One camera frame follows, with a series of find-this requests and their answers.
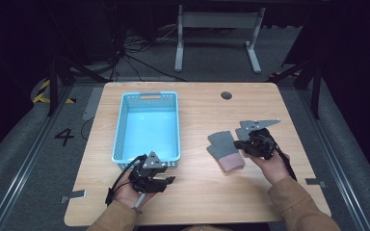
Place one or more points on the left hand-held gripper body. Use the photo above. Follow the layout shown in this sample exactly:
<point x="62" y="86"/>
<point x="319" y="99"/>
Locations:
<point x="143" y="179"/>

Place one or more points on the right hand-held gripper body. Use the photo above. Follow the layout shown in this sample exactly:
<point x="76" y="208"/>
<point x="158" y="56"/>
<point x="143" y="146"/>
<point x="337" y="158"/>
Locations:
<point x="260" y="144"/>

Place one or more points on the grey glove with pink cuff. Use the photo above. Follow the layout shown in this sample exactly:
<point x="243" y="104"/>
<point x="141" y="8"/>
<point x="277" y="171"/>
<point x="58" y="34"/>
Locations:
<point x="224" y="152"/>

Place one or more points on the blue plastic basket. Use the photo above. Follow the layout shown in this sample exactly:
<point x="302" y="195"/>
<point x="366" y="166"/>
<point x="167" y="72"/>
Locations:
<point x="147" y="128"/>

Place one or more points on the person's left hand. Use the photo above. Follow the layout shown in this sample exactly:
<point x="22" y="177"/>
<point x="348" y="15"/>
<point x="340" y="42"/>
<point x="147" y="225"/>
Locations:
<point x="126" y="194"/>

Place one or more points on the person's right hand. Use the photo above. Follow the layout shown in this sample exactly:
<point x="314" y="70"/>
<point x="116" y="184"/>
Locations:
<point x="274" y="168"/>

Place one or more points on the grey tape strip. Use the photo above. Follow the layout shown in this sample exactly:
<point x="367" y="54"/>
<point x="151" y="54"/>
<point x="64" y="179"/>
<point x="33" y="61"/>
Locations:
<point x="314" y="181"/>
<point x="77" y="194"/>

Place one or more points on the black metal stand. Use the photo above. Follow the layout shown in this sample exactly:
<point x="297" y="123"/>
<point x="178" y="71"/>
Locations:
<point x="315" y="89"/>
<point x="54" y="86"/>

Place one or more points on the metal floor rail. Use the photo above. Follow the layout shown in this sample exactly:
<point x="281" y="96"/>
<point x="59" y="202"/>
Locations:
<point x="337" y="166"/>
<point x="29" y="160"/>

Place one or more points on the grey metal table frame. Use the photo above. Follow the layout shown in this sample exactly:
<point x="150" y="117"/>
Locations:
<point x="218" y="20"/>

